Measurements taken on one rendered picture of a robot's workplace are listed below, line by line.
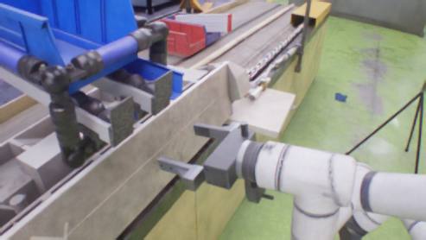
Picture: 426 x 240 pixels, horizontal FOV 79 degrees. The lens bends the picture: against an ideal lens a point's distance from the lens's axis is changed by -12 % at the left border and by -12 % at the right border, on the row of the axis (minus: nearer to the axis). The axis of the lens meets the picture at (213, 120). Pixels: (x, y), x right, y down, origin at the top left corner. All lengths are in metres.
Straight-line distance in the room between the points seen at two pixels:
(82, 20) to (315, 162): 0.50
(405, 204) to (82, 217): 0.61
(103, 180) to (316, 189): 0.42
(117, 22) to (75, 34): 0.14
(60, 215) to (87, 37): 0.34
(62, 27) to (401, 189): 0.74
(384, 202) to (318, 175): 0.18
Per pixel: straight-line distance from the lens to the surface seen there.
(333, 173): 0.48
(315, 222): 0.54
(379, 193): 0.62
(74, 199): 0.61
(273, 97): 1.24
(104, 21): 0.56
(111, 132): 0.42
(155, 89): 0.46
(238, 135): 0.59
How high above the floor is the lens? 1.40
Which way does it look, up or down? 34 degrees down
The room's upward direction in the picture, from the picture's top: 1 degrees clockwise
